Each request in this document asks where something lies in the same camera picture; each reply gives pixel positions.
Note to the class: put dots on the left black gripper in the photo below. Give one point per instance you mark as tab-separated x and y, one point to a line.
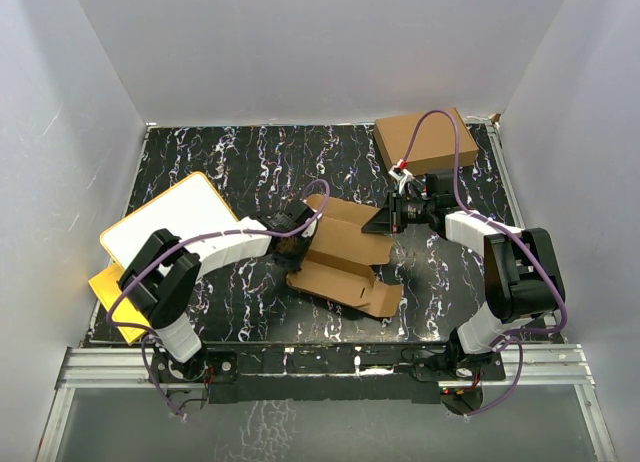
293	265

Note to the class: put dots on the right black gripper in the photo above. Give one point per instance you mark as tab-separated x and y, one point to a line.
389	219

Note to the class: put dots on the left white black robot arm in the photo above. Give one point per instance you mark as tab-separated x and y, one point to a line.
161	278

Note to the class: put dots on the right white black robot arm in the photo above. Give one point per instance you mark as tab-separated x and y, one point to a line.
522	282

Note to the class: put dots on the closed brown cardboard box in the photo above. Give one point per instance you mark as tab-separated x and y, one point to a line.
434	146

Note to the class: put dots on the white board yellow rim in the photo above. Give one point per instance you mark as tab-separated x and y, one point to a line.
189	208

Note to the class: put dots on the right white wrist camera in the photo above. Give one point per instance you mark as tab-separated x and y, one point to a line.
401	176

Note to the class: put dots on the aluminium frame rail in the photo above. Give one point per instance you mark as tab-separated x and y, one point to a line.
537	364

